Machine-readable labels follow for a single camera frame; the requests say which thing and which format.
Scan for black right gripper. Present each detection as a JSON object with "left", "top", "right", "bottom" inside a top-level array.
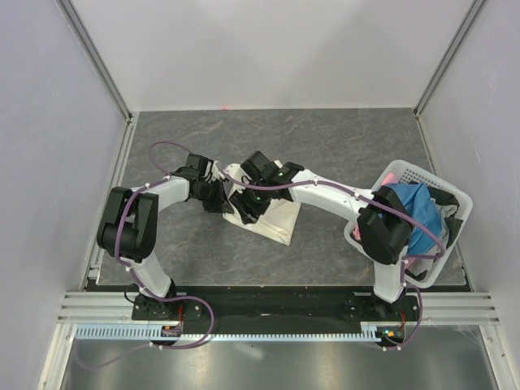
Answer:
[{"left": 228, "top": 176, "right": 272, "bottom": 224}]

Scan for right aluminium frame post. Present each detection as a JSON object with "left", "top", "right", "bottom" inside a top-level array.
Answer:
[{"left": 414, "top": 0, "right": 487, "bottom": 119}]

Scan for left aluminium frame post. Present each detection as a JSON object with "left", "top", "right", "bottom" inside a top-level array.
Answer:
[{"left": 55, "top": 0, "right": 135, "bottom": 121}]

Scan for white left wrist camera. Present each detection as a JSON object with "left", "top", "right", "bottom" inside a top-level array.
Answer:
[{"left": 204, "top": 159, "right": 223, "bottom": 183}]

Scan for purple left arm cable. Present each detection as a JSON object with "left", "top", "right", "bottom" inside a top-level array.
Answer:
[{"left": 75, "top": 141, "right": 216, "bottom": 369}]

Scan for blue cloth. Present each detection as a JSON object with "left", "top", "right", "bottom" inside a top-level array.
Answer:
[{"left": 379, "top": 183, "right": 445, "bottom": 258}]

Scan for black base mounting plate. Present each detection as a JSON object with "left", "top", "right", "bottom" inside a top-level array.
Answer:
[{"left": 132, "top": 287, "right": 420, "bottom": 334}]

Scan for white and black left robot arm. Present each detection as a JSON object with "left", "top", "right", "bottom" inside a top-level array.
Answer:
[{"left": 97, "top": 154, "right": 232, "bottom": 321}]

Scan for pink cloth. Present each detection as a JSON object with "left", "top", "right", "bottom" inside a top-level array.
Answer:
[{"left": 350, "top": 172, "right": 398, "bottom": 243}]

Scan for grey slotted cable duct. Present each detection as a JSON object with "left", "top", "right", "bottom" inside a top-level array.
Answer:
[{"left": 75, "top": 323, "right": 397, "bottom": 342}]

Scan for aluminium frame post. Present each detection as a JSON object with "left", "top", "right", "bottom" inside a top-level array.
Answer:
[
  {"left": 55, "top": 0, "right": 135, "bottom": 121},
  {"left": 414, "top": 0, "right": 487, "bottom": 119}
]

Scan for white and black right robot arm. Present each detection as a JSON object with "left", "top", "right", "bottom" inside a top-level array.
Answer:
[{"left": 222, "top": 151, "right": 412, "bottom": 320}]

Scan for white plastic laundry basket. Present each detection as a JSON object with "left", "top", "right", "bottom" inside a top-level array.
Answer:
[{"left": 343, "top": 160, "right": 474, "bottom": 289}]

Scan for black cloth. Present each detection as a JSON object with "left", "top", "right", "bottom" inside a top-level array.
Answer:
[{"left": 405, "top": 186, "right": 462, "bottom": 280}]

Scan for white cloth napkin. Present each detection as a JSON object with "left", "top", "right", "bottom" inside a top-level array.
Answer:
[{"left": 221, "top": 160, "right": 302, "bottom": 247}]

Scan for aluminium front frame rails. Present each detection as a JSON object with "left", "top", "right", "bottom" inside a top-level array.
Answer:
[{"left": 38, "top": 289, "right": 519, "bottom": 389}]

